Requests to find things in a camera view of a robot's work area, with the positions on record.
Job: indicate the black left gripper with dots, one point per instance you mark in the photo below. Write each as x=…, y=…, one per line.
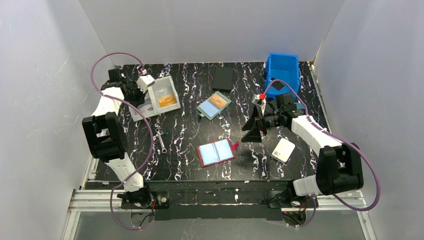
x=133, y=91

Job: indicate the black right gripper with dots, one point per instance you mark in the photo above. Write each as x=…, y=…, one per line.
x=261, y=122

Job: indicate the red card holder wallet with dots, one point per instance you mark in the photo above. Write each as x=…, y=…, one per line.
x=217, y=152

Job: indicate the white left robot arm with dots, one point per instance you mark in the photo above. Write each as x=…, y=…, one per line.
x=107, y=142

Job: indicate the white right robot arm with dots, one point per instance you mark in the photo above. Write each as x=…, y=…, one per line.
x=339, y=167

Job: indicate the patterned card in tray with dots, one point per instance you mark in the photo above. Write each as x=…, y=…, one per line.
x=146, y=107

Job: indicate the white card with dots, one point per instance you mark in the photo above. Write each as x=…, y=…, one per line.
x=283, y=150

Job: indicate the orange card in tray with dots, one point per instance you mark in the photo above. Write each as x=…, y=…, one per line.
x=167, y=100

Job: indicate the green open card wallet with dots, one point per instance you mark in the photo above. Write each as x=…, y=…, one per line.
x=213, y=105

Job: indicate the black card in bin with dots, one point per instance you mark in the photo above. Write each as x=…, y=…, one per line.
x=277, y=84

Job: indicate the clear two-compartment tray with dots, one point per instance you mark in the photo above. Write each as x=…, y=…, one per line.
x=160, y=96

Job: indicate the black wallet at back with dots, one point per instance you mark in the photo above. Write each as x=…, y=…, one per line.
x=223, y=79

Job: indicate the silver wrench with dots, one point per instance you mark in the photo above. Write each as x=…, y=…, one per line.
x=161, y=142

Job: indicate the blue plastic bin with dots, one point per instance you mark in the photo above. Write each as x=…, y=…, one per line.
x=283, y=67

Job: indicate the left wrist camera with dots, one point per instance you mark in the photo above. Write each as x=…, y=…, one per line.
x=145, y=81

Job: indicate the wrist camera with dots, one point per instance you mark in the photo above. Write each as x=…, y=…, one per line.
x=145, y=81
x=260, y=101

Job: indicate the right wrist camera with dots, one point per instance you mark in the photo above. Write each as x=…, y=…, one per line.
x=260, y=101

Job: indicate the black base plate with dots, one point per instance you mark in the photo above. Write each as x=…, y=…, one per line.
x=235, y=199

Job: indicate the aluminium frame rail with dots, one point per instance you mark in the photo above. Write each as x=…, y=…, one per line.
x=93, y=216

